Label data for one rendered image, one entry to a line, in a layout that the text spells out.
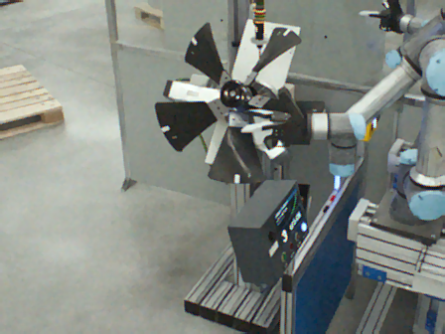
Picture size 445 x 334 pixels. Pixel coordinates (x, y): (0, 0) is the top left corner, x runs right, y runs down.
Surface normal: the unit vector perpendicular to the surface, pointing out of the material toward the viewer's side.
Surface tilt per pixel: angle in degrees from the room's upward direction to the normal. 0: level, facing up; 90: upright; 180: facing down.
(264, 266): 90
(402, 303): 0
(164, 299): 0
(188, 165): 90
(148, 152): 90
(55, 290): 0
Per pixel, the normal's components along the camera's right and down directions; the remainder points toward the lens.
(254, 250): -0.39, 0.41
